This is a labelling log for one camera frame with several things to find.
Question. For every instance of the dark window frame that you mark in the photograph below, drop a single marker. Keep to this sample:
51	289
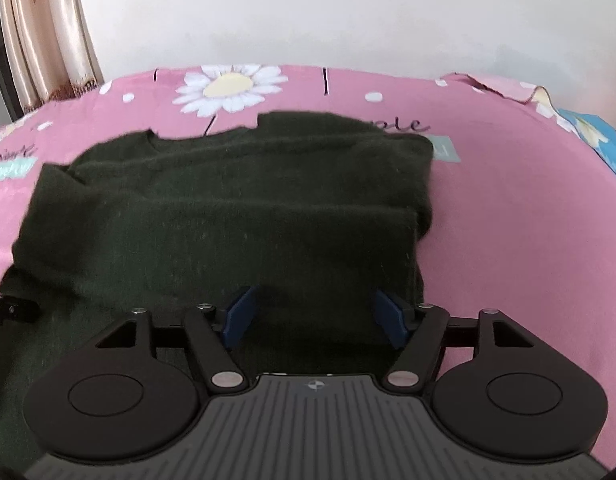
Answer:
0	55

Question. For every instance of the blue printed cloth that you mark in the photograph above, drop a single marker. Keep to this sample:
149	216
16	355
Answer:
600	140

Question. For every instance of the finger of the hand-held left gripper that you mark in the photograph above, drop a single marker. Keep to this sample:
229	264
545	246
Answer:
13	307

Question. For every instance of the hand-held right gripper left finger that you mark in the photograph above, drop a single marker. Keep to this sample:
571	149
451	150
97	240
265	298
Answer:
239	311

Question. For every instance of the dark green sweater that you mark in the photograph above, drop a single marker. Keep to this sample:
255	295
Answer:
228	220

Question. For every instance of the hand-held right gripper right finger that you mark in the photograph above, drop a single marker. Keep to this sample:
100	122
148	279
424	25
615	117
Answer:
390	316

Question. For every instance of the beige patterned curtain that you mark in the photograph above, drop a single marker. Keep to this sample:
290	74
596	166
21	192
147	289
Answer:
43	25

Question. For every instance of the pink floral bed sheet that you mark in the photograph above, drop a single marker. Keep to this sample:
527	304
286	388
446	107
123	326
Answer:
512	240

